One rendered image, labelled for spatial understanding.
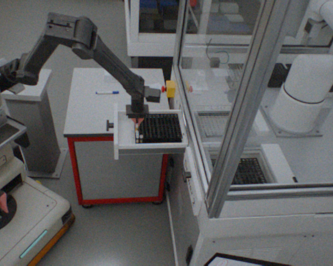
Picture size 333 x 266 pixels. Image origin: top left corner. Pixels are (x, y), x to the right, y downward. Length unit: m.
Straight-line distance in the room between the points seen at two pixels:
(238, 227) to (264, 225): 0.10
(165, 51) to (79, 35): 1.32
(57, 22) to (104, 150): 0.98
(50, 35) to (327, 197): 1.06
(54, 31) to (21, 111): 1.25
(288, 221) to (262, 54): 0.79
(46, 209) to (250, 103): 1.50
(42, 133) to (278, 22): 1.83
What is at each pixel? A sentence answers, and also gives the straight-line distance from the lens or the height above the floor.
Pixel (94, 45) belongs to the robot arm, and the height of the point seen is 1.46.
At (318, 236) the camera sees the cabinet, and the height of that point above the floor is 0.74.
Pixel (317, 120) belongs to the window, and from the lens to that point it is 0.99.
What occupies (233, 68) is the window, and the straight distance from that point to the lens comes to 0.97.
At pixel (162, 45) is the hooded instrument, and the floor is 0.89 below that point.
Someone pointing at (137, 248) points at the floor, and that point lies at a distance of 2.19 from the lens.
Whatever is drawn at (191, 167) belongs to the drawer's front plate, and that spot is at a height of 0.93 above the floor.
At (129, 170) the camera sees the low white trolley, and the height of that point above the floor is 0.43.
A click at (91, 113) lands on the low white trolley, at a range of 1.86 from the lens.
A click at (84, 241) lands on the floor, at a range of 2.24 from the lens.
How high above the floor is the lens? 1.96
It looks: 44 degrees down
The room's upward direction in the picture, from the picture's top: 6 degrees clockwise
